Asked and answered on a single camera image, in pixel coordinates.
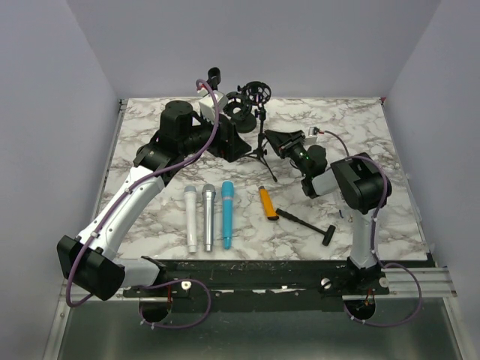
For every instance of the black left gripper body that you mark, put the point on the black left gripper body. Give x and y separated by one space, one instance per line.
218 146

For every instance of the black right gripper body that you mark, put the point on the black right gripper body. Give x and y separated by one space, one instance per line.
294 151

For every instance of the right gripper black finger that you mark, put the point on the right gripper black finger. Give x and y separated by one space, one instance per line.
284 138
271 136

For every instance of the black shock-mount round-base stand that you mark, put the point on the black shock-mount round-base stand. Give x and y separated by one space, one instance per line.
238 108

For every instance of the cyan blue microphone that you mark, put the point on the cyan blue microphone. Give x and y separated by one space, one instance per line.
227 194

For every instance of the black tripod microphone stand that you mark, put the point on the black tripod microphone stand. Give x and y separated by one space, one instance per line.
258 94

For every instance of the grey silver microphone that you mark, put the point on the grey silver microphone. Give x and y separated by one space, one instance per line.
208 200

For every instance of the white microphone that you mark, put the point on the white microphone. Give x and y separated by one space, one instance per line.
190 201

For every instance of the black clip microphone stand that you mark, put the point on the black clip microphone stand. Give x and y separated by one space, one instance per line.
214 78

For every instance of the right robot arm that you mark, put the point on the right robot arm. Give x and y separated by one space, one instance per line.
362 183

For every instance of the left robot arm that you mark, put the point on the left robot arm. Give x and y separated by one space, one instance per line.
123 202

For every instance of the orange utility knife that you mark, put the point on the orange utility knife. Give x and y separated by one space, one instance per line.
267 205

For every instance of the black hammer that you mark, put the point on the black hammer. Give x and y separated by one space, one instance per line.
327 234

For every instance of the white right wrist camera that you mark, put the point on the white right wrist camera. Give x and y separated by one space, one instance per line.
313 135

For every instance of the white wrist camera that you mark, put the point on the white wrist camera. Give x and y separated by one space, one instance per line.
313 135
206 104

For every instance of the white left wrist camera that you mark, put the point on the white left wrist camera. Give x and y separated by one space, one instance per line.
206 104

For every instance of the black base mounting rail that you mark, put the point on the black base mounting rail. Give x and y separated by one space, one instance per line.
193 286

